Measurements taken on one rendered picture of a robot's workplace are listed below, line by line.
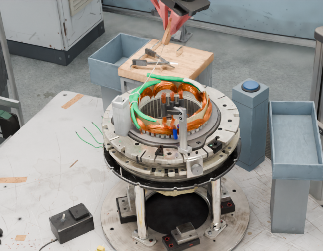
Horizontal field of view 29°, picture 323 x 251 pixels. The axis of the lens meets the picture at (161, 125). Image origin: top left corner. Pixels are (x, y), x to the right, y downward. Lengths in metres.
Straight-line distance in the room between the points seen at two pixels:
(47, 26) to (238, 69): 1.17
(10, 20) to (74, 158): 2.22
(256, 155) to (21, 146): 0.72
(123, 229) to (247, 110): 0.45
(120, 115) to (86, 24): 2.68
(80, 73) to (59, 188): 2.10
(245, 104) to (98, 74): 0.43
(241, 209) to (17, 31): 2.62
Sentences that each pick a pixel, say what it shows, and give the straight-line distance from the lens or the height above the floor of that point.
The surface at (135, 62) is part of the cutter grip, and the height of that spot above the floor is 1.09.
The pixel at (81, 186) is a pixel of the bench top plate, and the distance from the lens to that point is 1.78.
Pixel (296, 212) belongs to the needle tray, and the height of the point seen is 0.85.
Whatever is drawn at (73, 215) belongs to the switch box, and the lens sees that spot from 1.61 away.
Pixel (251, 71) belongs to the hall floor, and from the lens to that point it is 3.75.
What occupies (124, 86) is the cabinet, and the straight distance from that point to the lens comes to 1.75.
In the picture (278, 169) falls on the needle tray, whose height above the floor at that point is 1.05.
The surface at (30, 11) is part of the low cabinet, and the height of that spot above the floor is 0.34.
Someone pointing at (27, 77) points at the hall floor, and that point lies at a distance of 3.86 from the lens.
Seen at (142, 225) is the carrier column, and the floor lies 0.86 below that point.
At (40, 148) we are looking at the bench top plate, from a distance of 1.94.
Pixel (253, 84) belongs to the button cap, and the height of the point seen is 1.04.
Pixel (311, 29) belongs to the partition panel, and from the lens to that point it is 3.80.
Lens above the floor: 1.93
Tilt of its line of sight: 36 degrees down
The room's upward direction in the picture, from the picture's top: 3 degrees counter-clockwise
